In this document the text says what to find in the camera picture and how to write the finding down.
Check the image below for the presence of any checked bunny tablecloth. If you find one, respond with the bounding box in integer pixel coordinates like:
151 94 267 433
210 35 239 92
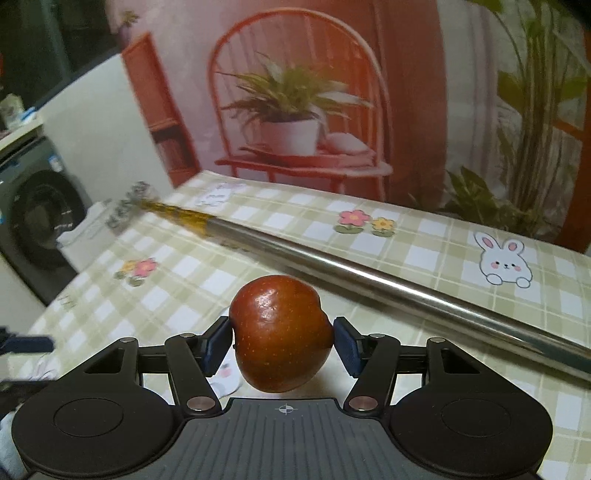
7 172 590 479

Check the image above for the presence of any red apple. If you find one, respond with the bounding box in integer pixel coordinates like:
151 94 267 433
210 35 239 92
229 275 334 393

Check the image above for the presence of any printed room backdrop poster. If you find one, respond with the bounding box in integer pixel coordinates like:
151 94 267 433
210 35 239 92
104 1 590 252

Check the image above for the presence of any telescopic metal pole with rake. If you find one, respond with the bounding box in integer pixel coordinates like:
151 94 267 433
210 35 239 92
106 181 590 382

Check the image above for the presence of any grey washing machine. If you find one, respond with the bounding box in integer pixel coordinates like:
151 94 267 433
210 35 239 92
1 136 90 305

